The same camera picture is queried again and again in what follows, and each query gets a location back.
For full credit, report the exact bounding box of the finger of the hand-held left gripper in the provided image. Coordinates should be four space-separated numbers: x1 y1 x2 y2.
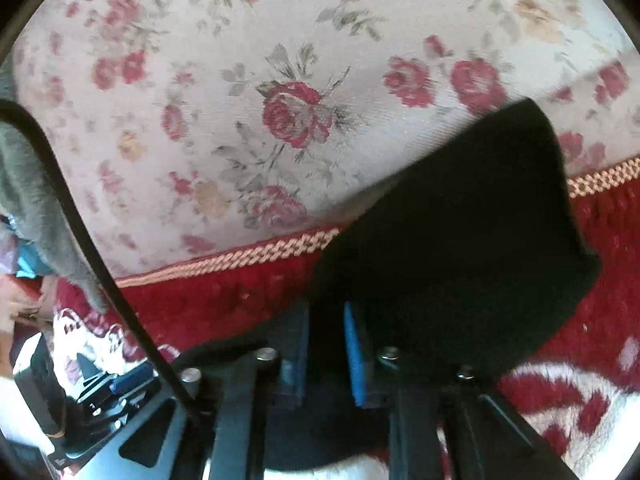
75 359 162 413

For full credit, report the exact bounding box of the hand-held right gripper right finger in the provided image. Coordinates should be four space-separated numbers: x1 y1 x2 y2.
342 300 591 480

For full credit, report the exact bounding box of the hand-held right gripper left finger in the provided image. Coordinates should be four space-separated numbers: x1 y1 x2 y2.
95 300 313 480

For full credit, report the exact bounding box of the black sock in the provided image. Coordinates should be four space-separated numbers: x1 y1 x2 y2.
177 97 603 471

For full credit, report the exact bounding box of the red and white blanket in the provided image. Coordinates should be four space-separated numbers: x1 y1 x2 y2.
10 160 640 480

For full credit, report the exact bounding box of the teal cloth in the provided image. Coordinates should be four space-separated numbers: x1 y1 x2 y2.
12 246 57 280

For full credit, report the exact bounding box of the grey knit cloth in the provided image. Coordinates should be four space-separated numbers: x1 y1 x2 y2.
0 120 108 313

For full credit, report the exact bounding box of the beige dotted pillow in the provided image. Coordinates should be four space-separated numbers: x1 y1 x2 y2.
10 0 640 283

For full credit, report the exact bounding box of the black cable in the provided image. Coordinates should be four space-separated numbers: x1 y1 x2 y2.
0 101 211 428

